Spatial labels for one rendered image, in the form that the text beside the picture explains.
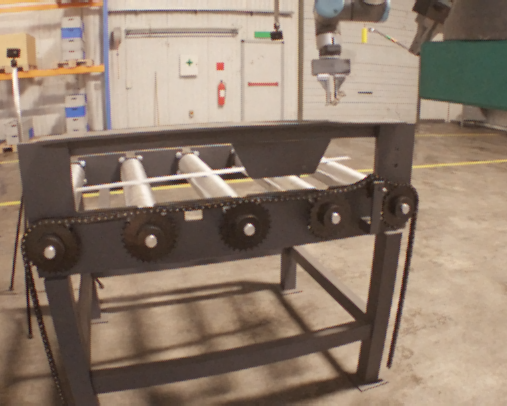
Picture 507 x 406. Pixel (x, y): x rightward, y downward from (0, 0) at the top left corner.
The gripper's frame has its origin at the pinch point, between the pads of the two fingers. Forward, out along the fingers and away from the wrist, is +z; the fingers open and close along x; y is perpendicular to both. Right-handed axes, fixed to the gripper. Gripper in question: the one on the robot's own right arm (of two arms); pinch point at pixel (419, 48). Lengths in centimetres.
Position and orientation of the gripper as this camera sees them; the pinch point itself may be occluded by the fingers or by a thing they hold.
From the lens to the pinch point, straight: 115.0
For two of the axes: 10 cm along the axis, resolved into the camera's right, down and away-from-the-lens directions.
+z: -3.1, 7.8, 5.4
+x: 8.3, -0.6, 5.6
